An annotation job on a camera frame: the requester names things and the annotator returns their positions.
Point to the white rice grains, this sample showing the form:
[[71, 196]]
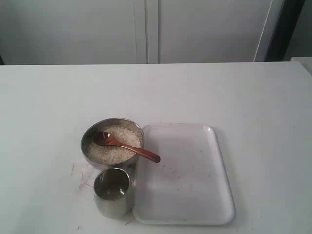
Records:
[[111, 154]]

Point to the brown wooden spoon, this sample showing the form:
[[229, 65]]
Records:
[[106, 139]]

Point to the white cabinet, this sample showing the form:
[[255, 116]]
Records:
[[136, 31]]

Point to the small steel cup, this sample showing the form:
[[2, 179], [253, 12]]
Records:
[[113, 192]]

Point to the white plastic tray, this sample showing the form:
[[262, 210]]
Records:
[[189, 185]]

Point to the steel bowl of rice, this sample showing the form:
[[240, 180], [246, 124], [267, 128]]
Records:
[[104, 124]]

